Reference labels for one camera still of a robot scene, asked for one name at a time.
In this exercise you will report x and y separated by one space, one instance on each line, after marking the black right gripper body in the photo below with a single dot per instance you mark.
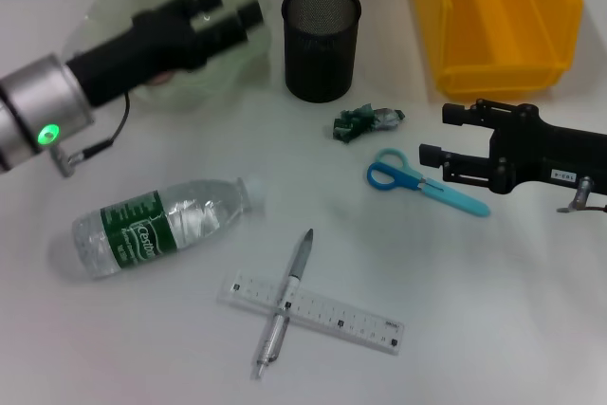
555 153

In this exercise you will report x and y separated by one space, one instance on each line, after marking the clear green-label water bottle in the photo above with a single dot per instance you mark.
166 229

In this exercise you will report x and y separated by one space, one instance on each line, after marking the blue scissors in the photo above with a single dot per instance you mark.
384 177

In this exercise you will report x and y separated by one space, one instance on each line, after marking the transparent plastic ruler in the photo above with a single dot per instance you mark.
332 312

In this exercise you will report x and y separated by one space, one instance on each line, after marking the pale green wavy fruit bowl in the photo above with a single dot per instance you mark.
227 73

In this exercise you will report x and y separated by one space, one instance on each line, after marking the yellow plastic bin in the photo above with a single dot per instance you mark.
498 44

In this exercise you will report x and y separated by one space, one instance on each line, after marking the silver ballpoint pen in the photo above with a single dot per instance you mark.
299 263

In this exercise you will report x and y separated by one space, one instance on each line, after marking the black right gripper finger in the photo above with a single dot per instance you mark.
469 113
455 165

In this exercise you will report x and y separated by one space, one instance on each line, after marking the green plastic wrapper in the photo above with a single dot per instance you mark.
355 123

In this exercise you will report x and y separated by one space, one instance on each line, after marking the black mesh pen holder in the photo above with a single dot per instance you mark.
320 63

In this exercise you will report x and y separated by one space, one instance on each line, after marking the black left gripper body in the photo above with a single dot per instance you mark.
142 54

